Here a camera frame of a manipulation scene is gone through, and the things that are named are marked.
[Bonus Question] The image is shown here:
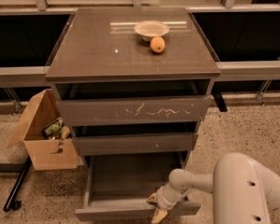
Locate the grey bottom drawer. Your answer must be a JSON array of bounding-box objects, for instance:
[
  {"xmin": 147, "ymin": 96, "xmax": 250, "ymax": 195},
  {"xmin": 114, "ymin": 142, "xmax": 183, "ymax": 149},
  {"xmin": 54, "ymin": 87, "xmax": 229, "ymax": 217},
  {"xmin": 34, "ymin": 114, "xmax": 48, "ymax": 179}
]
[{"xmin": 75, "ymin": 151, "xmax": 189, "ymax": 221}]

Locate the grey drawer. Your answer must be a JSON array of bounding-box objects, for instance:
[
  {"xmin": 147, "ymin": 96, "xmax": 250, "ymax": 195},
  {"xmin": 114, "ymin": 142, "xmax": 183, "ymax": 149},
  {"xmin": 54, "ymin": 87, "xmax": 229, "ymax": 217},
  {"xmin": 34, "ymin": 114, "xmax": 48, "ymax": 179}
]
[
  {"xmin": 75, "ymin": 151, "xmax": 189, "ymax": 221},
  {"xmin": 73, "ymin": 133, "xmax": 198, "ymax": 156},
  {"xmin": 56, "ymin": 96, "xmax": 211, "ymax": 126}
]

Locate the black metal floor stand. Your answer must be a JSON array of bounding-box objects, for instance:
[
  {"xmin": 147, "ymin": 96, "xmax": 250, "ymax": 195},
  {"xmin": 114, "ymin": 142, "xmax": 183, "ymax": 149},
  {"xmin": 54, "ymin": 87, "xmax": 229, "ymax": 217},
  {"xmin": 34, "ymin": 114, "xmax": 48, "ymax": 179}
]
[{"xmin": 0, "ymin": 157, "xmax": 32, "ymax": 212}]

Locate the black table leg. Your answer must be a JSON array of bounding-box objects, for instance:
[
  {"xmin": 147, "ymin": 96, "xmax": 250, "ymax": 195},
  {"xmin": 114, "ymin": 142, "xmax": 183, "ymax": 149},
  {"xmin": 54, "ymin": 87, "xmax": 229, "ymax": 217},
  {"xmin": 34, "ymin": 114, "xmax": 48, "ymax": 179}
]
[{"xmin": 212, "ymin": 90, "xmax": 228, "ymax": 112}]

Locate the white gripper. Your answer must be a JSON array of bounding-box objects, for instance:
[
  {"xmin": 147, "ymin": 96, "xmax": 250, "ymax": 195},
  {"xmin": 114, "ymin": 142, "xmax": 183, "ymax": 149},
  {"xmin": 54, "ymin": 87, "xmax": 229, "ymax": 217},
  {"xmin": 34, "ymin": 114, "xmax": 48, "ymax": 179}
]
[{"xmin": 147, "ymin": 184, "xmax": 190, "ymax": 224}]

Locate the white bowl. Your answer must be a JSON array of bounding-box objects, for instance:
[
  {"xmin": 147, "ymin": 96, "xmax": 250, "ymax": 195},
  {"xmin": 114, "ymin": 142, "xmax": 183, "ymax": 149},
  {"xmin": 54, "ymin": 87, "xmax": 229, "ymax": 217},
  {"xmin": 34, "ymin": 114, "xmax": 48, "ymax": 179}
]
[{"xmin": 134, "ymin": 21, "xmax": 170, "ymax": 42}]

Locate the grey top drawer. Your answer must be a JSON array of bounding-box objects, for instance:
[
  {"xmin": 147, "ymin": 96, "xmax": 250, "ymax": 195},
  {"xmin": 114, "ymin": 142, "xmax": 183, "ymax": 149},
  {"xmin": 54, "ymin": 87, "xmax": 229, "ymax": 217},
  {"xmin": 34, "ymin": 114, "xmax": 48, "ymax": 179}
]
[{"xmin": 56, "ymin": 96, "xmax": 211, "ymax": 126}]

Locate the green snack packet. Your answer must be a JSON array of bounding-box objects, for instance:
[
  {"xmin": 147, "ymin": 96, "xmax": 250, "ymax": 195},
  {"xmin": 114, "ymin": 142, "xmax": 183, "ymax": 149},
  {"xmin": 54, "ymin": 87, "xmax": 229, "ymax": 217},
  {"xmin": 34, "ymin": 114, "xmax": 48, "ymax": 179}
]
[{"xmin": 42, "ymin": 118, "xmax": 63, "ymax": 140}]

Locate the grey drawer cabinet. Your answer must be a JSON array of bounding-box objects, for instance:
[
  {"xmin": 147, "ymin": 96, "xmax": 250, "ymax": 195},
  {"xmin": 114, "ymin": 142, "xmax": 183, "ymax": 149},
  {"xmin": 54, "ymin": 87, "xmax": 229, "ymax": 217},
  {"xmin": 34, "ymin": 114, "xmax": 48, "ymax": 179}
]
[{"xmin": 45, "ymin": 7, "xmax": 221, "ymax": 180}]

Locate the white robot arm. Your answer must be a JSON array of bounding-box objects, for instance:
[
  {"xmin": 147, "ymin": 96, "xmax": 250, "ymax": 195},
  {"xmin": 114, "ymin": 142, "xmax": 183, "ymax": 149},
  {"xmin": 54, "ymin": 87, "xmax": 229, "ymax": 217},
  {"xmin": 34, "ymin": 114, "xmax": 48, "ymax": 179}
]
[{"xmin": 147, "ymin": 153, "xmax": 280, "ymax": 224}]

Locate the open cardboard box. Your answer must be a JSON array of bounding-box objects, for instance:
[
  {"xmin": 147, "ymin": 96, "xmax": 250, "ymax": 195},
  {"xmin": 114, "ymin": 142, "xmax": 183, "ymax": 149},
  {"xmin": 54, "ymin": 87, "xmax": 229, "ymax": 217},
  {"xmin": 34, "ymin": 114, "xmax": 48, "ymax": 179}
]
[{"xmin": 7, "ymin": 89, "xmax": 80, "ymax": 171}]

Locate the orange fruit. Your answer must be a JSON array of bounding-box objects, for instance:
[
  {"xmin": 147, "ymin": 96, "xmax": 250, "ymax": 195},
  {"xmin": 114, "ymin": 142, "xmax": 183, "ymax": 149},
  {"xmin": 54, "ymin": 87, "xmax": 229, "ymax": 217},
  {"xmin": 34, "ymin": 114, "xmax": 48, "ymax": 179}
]
[{"xmin": 150, "ymin": 37, "xmax": 165, "ymax": 53}]

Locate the grey middle drawer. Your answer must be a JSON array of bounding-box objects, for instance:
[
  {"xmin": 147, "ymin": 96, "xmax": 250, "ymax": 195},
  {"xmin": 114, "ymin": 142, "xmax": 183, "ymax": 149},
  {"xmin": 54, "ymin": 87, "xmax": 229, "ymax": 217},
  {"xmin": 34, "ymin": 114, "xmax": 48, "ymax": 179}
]
[{"xmin": 73, "ymin": 133, "xmax": 198, "ymax": 156}]

